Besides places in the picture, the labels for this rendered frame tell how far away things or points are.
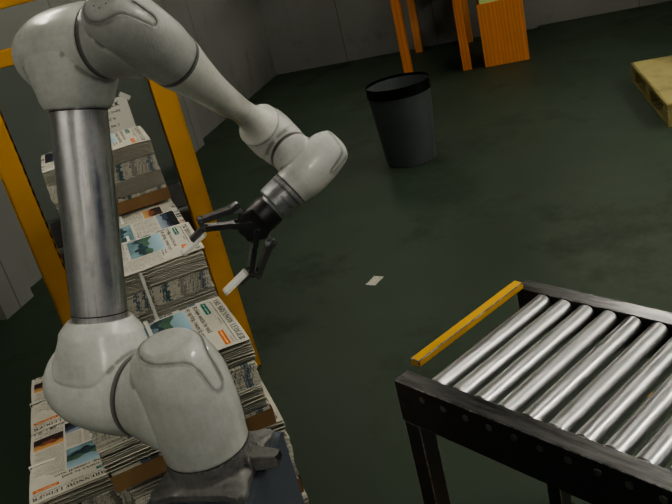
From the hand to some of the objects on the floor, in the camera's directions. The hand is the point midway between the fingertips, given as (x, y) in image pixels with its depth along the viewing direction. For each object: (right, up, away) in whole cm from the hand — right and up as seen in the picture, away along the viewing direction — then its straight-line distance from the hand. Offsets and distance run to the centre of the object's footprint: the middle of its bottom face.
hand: (207, 270), depth 173 cm
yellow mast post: (-72, -71, +181) cm, 208 cm away
